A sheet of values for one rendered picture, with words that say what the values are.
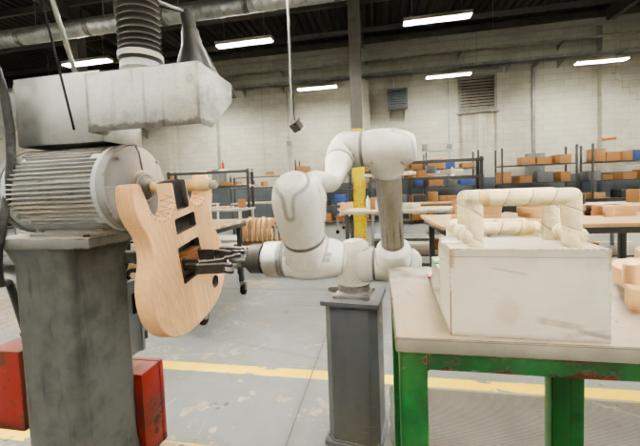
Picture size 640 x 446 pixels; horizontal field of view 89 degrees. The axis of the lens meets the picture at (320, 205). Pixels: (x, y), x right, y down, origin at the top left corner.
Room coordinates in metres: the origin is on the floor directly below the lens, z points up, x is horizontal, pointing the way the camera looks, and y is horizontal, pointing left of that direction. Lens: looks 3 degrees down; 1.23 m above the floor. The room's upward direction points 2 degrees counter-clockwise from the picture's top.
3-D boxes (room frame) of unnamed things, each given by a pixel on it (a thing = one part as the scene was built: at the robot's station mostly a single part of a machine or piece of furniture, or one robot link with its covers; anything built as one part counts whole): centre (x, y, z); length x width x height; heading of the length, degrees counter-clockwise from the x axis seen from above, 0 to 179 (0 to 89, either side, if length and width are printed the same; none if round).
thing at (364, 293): (1.61, -0.14, 0.73); 0.22 x 0.18 x 0.06; 72
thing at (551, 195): (0.62, -0.38, 1.20); 0.20 x 0.03 x 0.03; 78
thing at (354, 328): (1.60, -0.15, 0.35); 0.28 x 0.28 x 0.70; 72
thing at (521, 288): (0.67, -0.39, 1.02); 0.27 x 0.15 x 0.17; 79
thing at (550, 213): (0.69, -0.48, 1.15); 0.03 x 0.03 x 0.09
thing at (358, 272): (1.60, -0.16, 0.87); 0.18 x 0.16 x 0.22; 74
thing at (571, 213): (0.61, -0.47, 1.15); 0.03 x 0.03 x 0.09
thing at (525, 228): (0.78, -0.42, 1.12); 0.20 x 0.03 x 0.03; 78
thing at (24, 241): (1.01, 0.77, 1.11); 0.36 x 0.24 x 0.04; 80
